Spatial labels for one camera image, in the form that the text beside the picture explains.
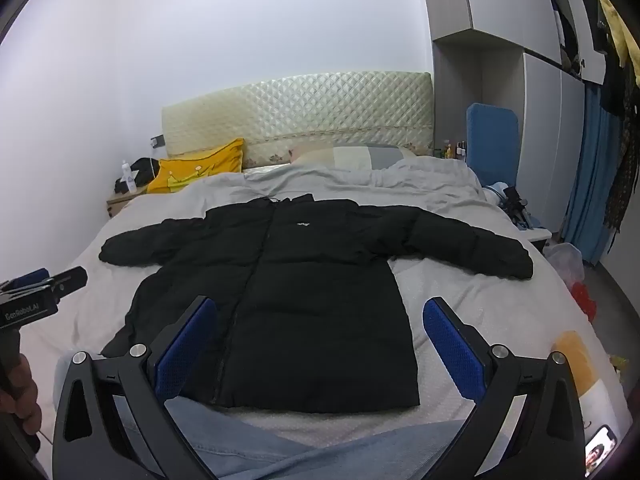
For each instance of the blue curtain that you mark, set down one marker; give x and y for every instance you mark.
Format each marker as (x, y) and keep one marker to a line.
(595, 170)

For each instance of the smartphone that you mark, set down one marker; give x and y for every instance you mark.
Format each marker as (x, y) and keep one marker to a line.
(600, 452)

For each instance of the grey wardrobe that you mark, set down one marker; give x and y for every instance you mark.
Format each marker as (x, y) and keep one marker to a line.
(500, 0)

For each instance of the yellow cloth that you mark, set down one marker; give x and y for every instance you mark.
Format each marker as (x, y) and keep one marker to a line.
(200, 167)

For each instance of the yellow bottle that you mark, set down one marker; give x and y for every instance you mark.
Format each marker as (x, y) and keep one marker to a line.
(449, 152)

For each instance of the red bag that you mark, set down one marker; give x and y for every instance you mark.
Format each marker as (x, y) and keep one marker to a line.
(585, 300)

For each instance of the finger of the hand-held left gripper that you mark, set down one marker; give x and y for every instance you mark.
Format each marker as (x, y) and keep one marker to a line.
(70, 279)
(31, 279)

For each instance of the black tripod device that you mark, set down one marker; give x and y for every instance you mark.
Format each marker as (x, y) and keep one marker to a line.
(515, 205)

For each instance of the white side table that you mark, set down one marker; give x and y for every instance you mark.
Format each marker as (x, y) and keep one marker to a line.
(535, 235)

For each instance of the clear plastic bag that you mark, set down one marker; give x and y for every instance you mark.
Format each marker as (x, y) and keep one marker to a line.
(565, 262)

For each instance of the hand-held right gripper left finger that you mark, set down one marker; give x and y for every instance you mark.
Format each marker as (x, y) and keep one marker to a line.
(185, 352)

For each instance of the dark hanging clothes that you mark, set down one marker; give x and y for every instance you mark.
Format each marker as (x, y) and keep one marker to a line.
(622, 160)

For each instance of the white plastic bottle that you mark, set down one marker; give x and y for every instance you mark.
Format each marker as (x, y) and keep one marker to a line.
(130, 180)

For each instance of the blue padded board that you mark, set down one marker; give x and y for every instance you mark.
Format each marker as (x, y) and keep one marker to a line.
(492, 145)

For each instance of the dark cloth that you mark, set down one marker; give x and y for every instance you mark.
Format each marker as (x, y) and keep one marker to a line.
(121, 186)

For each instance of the cream quilted headboard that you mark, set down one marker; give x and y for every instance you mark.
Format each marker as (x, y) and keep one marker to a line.
(300, 105)

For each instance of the person's light blue jeans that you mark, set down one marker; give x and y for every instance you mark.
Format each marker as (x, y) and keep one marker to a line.
(280, 450)

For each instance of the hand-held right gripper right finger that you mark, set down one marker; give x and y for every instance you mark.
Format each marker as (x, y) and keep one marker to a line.
(455, 355)

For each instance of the person's left hand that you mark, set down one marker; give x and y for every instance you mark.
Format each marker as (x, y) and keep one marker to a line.
(27, 400)

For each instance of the orange and white bag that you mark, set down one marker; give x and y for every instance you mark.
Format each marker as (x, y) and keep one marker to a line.
(580, 365)

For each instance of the grey and beige patchwork pillow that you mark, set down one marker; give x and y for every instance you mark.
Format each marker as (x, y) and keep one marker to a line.
(350, 156)

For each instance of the grey duvet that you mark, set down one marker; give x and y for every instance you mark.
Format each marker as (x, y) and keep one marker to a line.
(400, 185)

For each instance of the yellow garment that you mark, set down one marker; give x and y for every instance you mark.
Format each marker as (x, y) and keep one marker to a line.
(617, 30)

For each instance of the wall socket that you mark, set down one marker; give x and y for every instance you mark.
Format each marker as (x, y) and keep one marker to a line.
(158, 140)

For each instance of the bed with white sheet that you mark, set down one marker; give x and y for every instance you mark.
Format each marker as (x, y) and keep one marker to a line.
(460, 280)

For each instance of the black puffer jacket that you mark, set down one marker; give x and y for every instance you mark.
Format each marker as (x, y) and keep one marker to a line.
(310, 285)

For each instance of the wooden nightstand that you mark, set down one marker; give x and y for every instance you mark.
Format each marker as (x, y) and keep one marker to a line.
(120, 204)

